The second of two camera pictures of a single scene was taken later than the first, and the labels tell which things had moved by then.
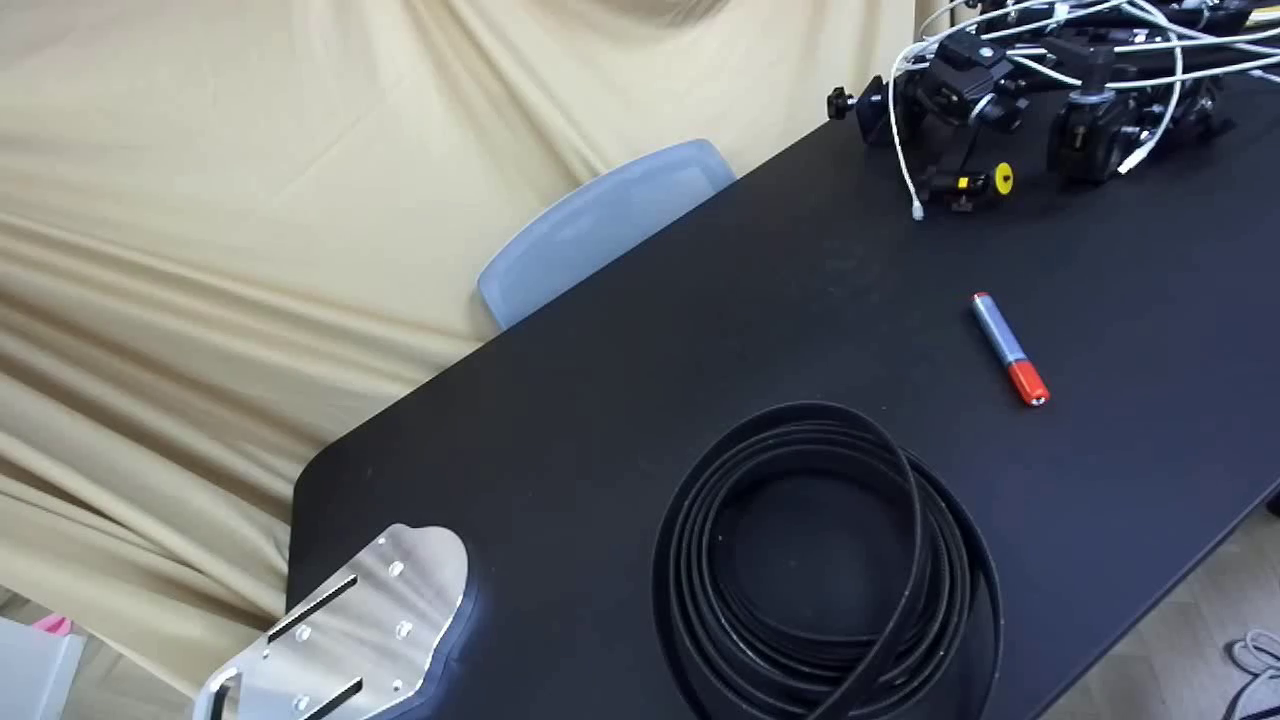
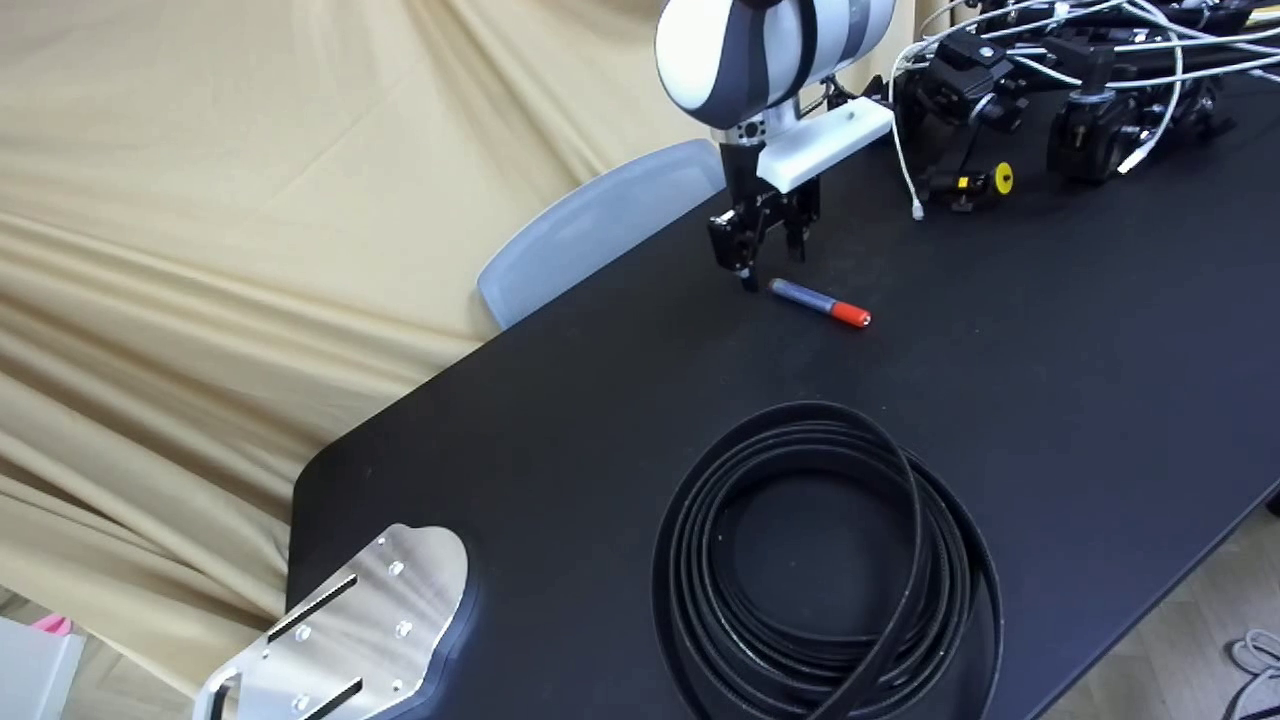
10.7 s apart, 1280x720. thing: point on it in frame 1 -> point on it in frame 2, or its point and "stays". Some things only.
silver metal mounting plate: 355,637 stays
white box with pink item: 38,666 stays
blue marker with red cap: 1016,365 -> 819,301
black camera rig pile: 1044,96 stays
